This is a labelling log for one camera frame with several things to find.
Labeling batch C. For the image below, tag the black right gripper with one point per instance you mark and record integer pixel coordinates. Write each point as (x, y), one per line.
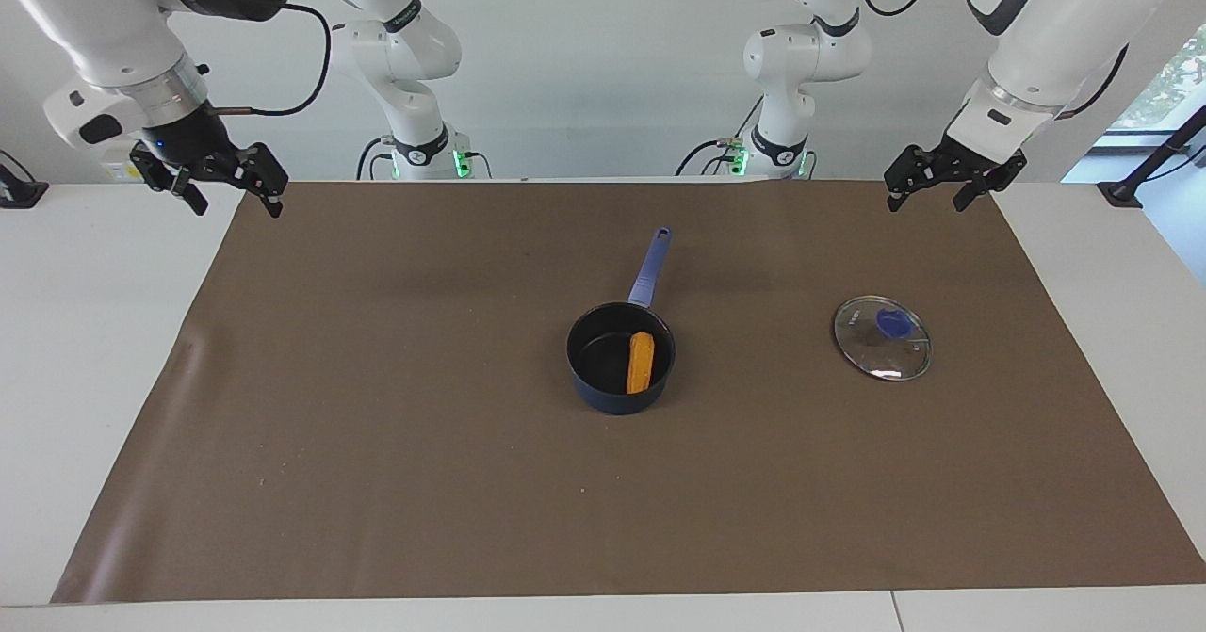
(198, 147)

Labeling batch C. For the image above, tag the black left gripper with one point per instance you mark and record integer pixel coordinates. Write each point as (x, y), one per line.
(947, 161)

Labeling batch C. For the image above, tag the glass lid with blue knob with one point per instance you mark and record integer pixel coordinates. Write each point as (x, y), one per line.
(881, 345)

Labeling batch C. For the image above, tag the yellow corn cob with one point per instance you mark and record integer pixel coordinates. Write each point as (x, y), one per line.
(641, 364)

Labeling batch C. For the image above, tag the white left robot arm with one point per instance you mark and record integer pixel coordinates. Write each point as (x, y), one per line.
(1046, 39)

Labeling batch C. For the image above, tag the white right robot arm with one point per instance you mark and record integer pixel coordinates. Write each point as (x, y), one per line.
(104, 29)

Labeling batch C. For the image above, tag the white box with yellow label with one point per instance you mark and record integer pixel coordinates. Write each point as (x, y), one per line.
(118, 171)

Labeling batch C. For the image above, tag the black clamp stand with pole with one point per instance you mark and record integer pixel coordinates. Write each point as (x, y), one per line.
(1145, 166)

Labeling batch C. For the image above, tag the window with green foliage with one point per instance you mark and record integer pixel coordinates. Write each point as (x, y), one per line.
(1168, 86)

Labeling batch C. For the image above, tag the brown table mat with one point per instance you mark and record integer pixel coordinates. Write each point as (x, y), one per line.
(424, 481)

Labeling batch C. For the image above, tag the small black clamp mount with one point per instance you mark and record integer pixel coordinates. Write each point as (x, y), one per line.
(19, 191)

